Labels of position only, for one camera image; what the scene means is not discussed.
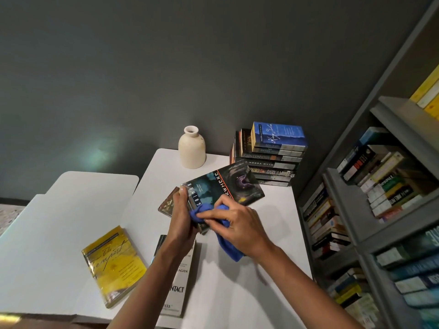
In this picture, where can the white paperback book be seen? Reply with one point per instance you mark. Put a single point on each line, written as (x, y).
(176, 294)

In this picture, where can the stack of paperback books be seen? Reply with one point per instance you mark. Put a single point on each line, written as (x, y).
(274, 157)

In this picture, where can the dark teal paperback book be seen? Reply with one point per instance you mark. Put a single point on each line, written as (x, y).
(226, 183)

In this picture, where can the yellow paperback book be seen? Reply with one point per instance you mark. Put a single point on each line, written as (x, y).
(115, 265)

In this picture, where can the person's left hand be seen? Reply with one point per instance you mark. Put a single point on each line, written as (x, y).
(178, 229)

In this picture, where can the blue microfibre cloth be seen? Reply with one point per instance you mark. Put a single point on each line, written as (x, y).
(229, 246)

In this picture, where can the leaning row of shelved books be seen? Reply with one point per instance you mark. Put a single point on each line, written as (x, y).
(384, 181)

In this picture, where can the person's left forearm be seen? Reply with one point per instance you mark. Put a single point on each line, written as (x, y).
(154, 284)

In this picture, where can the row of dark spine books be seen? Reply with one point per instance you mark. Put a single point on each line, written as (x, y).
(325, 222)

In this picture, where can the cream ceramic vase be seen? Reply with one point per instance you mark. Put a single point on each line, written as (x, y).
(191, 150)

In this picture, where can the person's right fingers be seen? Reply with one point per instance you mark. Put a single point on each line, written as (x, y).
(216, 214)

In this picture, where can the person's right forearm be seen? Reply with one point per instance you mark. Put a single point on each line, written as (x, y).
(301, 291)

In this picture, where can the person's left fingers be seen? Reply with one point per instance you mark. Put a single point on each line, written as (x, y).
(180, 200)

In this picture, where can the pile of pale shelved books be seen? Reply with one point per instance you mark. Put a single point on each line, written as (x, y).
(353, 298)

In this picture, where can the brown cover book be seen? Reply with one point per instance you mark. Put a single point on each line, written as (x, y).
(167, 203)

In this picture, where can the grey bookshelf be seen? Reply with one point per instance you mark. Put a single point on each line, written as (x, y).
(356, 215)

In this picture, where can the person's right hand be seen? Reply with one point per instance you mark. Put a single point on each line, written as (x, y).
(245, 226)

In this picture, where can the stack of teal spine books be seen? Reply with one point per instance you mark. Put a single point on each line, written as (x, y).
(415, 274)

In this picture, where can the white spine book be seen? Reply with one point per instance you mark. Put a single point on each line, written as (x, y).
(430, 96)

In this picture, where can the yellow spine book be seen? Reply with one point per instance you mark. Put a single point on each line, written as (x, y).
(433, 109)
(425, 86)

